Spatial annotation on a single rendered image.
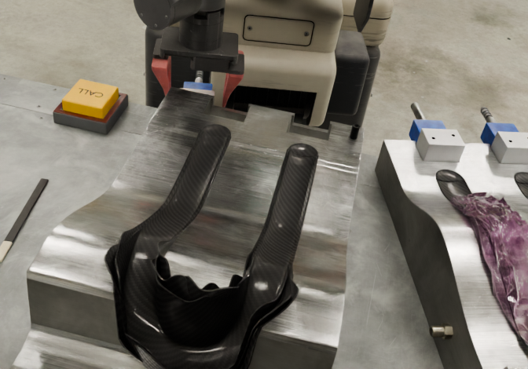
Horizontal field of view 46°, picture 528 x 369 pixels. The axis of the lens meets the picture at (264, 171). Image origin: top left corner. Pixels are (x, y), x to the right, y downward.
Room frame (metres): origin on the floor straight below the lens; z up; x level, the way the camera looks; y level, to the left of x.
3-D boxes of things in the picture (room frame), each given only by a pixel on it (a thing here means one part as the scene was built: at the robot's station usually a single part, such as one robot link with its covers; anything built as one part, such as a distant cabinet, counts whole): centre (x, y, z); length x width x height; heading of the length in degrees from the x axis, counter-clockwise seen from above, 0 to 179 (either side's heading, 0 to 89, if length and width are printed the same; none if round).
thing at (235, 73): (0.74, 0.09, 0.88); 0.07 x 0.07 x 0.09; 7
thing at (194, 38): (0.74, 0.11, 0.95); 0.10 x 0.07 x 0.07; 97
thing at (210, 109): (0.66, 0.06, 0.87); 0.05 x 0.05 x 0.04; 83
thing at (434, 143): (0.73, -0.22, 0.86); 0.13 x 0.05 x 0.05; 11
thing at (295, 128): (0.65, -0.05, 0.87); 0.05 x 0.05 x 0.04; 83
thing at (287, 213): (0.44, 0.03, 0.92); 0.35 x 0.16 x 0.09; 173
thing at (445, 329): (0.40, -0.20, 0.84); 0.02 x 0.01 x 0.02; 101
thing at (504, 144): (0.75, -0.32, 0.86); 0.13 x 0.05 x 0.05; 11
